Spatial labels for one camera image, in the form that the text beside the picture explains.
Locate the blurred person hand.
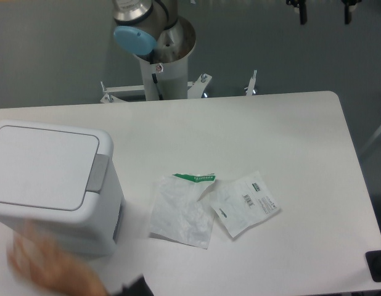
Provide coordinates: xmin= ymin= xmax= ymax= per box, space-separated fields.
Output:
xmin=7 ymin=221 xmax=109 ymax=295

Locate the black sleeve forearm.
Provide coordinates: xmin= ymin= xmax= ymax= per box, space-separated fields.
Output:
xmin=111 ymin=276 xmax=154 ymax=296

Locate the silver robot arm blue cap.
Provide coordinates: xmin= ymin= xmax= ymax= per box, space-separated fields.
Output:
xmin=113 ymin=0 xmax=195 ymax=64

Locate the white plastic trash can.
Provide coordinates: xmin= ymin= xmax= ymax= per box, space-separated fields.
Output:
xmin=0 ymin=120 xmax=125 ymax=256

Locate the torn plastic bag green strip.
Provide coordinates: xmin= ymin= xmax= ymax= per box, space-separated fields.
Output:
xmin=149 ymin=173 xmax=216 ymax=249

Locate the white labelled plastic packet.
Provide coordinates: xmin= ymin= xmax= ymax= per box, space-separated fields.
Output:
xmin=210 ymin=171 xmax=281 ymax=239

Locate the black device at table edge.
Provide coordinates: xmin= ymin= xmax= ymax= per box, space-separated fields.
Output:
xmin=365 ymin=250 xmax=381 ymax=282

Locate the black hanging gripper left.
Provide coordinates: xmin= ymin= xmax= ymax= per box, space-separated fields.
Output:
xmin=285 ymin=0 xmax=308 ymax=25

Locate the black hanging gripper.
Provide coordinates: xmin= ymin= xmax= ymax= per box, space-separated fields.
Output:
xmin=341 ymin=0 xmax=359 ymax=25
xmin=285 ymin=0 xmax=308 ymax=25

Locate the black hanging gripper right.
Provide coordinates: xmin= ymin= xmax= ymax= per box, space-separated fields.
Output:
xmin=341 ymin=0 xmax=359 ymax=25

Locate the white metal base frame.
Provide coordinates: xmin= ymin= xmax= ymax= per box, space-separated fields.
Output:
xmin=100 ymin=70 xmax=258 ymax=104

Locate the white frame at right edge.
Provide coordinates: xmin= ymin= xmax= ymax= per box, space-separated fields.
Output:
xmin=359 ymin=124 xmax=381 ymax=158

